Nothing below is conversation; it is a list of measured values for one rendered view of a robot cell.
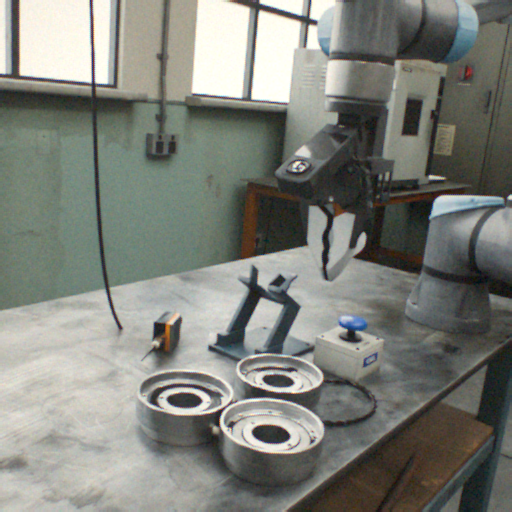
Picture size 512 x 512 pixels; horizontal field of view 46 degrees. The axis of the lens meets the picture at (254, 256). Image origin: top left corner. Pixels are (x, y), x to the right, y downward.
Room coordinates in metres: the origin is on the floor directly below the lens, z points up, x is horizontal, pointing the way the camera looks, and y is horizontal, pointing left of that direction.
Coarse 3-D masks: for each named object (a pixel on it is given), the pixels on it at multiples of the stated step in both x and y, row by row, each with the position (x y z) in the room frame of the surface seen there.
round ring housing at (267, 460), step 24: (240, 408) 0.59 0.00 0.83; (264, 408) 0.60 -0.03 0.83; (288, 408) 0.60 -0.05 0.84; (264, 432) 0.57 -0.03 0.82; (288, 432) 0.56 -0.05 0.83; (312, 432) 0.56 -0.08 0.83; (240, 456) 0.51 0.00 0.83; (264, 456) 0.50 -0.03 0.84; (288, 456) 0.50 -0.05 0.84; (312, 456) 0.52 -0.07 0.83; (264, 480) 0.51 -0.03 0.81; (288, 480) 0.51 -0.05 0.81
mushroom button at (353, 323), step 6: (342, 318) 0.80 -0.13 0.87; (348, 318) 0.80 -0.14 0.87; (354, 318) 0.80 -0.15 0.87; (360, 318) 0.81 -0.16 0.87; (342, 324) 0.79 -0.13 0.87; (348, 324) 0.79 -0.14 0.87; (354, 324) 0.79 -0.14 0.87; (360, 324) 0.79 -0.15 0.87; (366, 324) 0.80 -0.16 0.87; (348, 330) 0.80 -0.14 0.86; (354, 330) 0.78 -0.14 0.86; (360, 330) 0.79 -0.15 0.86
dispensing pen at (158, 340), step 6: (168, 312) 0.84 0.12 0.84; (174, 312) 0.84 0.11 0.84; (162, 318) 0.82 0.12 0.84; (168, 318) 0.82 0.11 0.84; (156, 324) 0.80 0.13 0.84; (162, 324) 0.80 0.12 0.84; (156, 330) 0.80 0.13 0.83; (162, 330) 0.80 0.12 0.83; (156, 336) 0.80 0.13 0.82; (162, 336) 0.79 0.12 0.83; (156, 342) 0.77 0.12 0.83; (162, 342) 0.78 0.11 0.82; (150, 348) 0.75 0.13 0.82; (156, 348) 0.76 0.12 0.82; (162, 348) 0.80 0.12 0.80
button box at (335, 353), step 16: (320, 336) 0.80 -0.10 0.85; (336, 336) 0.80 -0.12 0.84; (352, 336) 0.80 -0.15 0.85; (368, 336) 0.82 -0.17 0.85; (320, 352) 0.79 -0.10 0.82; (336, 352) 0.78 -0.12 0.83; (352, 352) 0.76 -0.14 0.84; (368, 352) 0.77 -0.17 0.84; (320, 368) 0.79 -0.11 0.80; (336, 368) 0.77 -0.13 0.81; (352, 368) 0.76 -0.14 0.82; (368, 368) 0.78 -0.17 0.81
